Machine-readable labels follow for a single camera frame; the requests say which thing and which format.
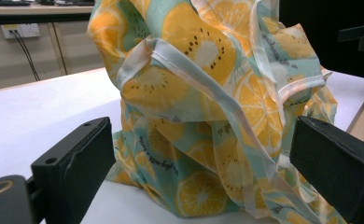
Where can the black metal stand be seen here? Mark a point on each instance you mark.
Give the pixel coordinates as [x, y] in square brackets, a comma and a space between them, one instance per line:
[363, 37]

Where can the long desk with black edge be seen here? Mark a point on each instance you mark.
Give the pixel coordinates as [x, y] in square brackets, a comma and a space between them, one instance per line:
[30, 14]

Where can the black keyboard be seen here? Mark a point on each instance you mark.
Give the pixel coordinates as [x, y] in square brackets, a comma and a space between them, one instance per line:
[2, 3]

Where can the white wall socket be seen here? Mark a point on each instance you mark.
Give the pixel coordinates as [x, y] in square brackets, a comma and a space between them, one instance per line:
[26, 30]

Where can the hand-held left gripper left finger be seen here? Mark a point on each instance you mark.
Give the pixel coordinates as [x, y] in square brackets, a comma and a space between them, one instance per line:
[77, 161]

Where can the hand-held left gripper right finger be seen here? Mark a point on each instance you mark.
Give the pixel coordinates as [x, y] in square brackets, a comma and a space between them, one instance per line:
[338, 165]

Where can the fruit print cloth bag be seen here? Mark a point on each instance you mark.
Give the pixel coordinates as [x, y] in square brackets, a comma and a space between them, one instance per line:
[202, 93]

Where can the black curtain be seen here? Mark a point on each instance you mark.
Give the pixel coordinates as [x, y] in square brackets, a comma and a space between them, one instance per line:
[326, 18]

